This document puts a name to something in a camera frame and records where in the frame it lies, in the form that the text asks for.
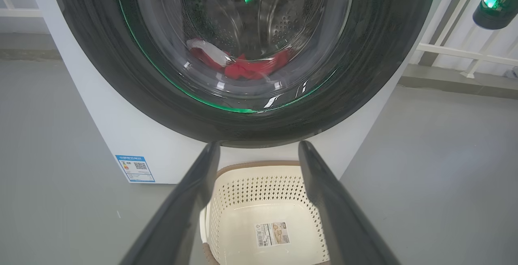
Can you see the right gripper, green band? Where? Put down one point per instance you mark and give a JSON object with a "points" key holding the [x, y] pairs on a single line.
{"points": [[491, 14]]}

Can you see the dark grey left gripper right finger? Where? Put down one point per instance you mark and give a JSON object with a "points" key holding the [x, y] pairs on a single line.
{"points": [[344, 224]]}

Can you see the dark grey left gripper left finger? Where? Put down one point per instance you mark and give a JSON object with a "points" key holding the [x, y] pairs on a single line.
{"points": [[178, 216]]}

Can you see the red and white garment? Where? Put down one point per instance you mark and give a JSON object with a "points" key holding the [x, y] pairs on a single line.
{"points": [[247, 68]]}

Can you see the black washing machine door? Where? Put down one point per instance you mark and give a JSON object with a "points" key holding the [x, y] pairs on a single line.
{"points": [[101, 54]]}

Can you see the cream perforated laundry basket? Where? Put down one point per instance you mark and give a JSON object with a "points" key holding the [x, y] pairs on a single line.
{"points": [[259, 208]]}

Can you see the white washing machine body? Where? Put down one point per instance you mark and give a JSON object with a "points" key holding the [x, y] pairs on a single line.
{"points": [[133, 127]]}

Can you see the white metal railing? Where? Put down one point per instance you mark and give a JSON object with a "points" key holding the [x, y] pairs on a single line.
{"points": [[465, 52]]}

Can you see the blue energy label sticker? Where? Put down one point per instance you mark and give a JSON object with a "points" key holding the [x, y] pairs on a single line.
{"points": [[135, 168]]}

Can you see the paper product label, barcode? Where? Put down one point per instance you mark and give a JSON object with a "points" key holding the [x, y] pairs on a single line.
{"points": [[272, 234]]}

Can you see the stainless steel washer drum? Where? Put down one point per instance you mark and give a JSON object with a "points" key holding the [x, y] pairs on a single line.
{"points": [[283, 18]]}

